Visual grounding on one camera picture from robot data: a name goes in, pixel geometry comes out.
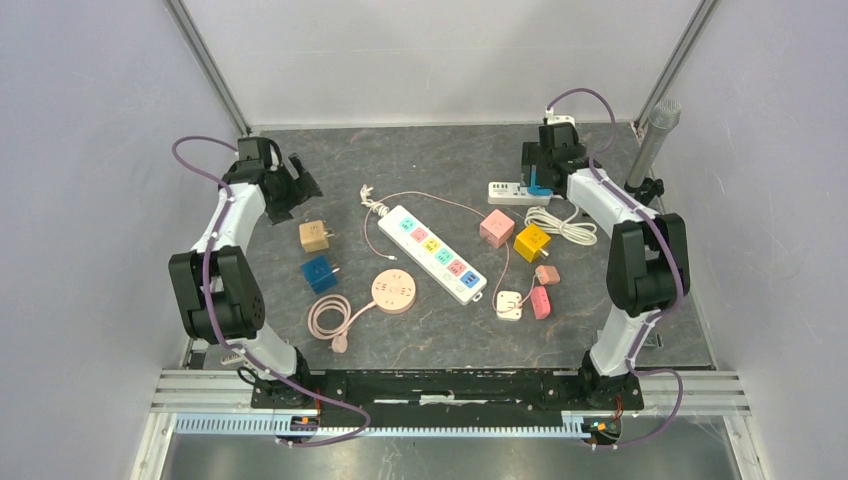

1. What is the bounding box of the pink cube adapter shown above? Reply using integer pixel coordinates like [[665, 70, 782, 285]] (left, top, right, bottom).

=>
[[479, 209, 515, 248]]

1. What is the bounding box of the blue cube socket adapter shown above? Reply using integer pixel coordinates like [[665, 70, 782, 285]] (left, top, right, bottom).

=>
[[300, 255, 340, 295]]

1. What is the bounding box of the pink round socket base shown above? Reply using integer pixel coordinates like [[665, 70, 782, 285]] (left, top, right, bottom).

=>
[[371, 269, 417, 314]]

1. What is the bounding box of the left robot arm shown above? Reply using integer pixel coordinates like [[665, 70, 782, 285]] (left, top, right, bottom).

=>
[[168, 136, 322, 408]]

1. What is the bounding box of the purple cable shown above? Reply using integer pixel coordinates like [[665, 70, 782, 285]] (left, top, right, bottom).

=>
[[546, 87, 685, 452], [171, 136, 372, 449]]

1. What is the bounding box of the pink plug adapter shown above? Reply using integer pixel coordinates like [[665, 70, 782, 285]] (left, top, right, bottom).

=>
[[529, 286, 552, 320]]

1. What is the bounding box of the pink coiled power cable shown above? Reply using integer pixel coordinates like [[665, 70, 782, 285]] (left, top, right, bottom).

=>
[[307, 294, 379, 354]]

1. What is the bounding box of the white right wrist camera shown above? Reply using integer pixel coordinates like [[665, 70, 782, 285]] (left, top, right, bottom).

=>
[[543, 108, 576, 128]]

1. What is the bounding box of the light blue square plug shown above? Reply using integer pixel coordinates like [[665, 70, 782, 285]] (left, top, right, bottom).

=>
[[527, 171, 553, 197]]

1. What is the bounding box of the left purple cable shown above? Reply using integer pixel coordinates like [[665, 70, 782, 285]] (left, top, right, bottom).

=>
[[171, 136, 372, 449]]

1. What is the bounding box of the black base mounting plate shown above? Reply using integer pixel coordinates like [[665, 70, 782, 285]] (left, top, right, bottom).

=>
[[251, 369, 644, 428]]

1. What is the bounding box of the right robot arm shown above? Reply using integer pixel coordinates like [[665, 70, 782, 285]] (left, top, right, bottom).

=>
[[521, 117, 689, 408]]

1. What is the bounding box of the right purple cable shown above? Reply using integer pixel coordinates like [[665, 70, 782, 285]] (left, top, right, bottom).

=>
[[546, 87, 685, 452]]

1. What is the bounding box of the thin pink charging cable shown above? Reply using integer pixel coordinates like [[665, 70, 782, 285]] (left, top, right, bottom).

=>
[[362, 190, 541, 316]]

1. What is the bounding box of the white power strip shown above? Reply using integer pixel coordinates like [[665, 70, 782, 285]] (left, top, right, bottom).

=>
[[487, 182, 553, 207], [377, 205, 487, 305]]

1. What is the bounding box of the yellow cube adapter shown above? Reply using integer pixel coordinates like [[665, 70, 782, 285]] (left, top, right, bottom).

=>
[[513, 224, 552, 263]]

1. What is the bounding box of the white usb charger plug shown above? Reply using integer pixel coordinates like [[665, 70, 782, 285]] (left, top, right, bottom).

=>
[[494, 290, 523, 322]]

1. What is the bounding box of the light blue cable duct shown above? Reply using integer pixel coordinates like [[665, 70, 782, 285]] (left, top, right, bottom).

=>
[[174, 413, 590, 440]]

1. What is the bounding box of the grey microphone on stand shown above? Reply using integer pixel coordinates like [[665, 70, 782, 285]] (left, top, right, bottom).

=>
[[624, 98, 682, 206]]

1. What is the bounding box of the beige cube adapter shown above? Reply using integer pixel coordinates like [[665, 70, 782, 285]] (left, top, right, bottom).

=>
[[298, 220, 333, 253]]

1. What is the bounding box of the small salmon charger plug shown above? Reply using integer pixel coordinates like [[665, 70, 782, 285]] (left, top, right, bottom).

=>
[[535, 265, 561, 286]]

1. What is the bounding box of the white coiled strip cable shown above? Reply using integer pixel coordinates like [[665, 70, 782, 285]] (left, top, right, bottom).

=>
[[524, 205, 599, 248]]

